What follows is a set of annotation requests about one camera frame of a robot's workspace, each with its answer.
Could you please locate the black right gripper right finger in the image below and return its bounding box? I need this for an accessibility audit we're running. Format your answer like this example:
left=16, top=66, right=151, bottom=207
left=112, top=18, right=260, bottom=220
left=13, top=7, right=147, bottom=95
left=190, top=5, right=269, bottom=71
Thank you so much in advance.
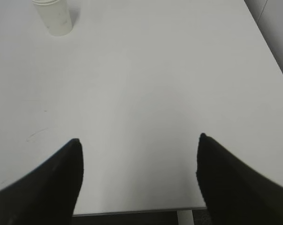
left=196, top=133, right=283, bottom=225

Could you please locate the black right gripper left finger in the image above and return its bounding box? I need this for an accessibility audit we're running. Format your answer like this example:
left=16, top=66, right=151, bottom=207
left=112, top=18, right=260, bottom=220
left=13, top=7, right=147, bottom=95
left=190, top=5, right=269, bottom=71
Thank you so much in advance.
left=0, top=139, right=84, bottom=225

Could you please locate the white paper cup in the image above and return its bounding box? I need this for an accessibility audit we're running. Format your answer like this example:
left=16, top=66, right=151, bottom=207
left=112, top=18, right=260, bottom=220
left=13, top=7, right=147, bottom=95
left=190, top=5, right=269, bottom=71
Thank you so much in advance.
left=32, top=0, right=73, bottom=37

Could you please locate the white table leg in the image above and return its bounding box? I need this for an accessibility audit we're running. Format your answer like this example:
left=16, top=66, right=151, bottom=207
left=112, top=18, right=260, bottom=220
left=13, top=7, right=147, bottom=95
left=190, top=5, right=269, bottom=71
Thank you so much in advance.
left=177, top=210, right=194, bottom=225

